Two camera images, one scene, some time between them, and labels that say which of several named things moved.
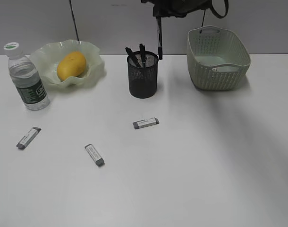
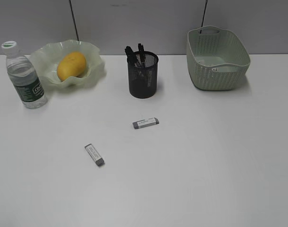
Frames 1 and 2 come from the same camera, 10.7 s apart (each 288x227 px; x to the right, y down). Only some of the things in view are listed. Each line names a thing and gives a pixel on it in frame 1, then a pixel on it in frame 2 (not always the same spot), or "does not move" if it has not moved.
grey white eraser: x=28 y=137 -> x=149 y=78
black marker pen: x=159 y=25 -> x=136 y=64
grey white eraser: x=94 y=154 does not move
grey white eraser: x=148 y=122 does not move
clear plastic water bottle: x=24 y=74 does not move
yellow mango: x=73 y=64 does not move
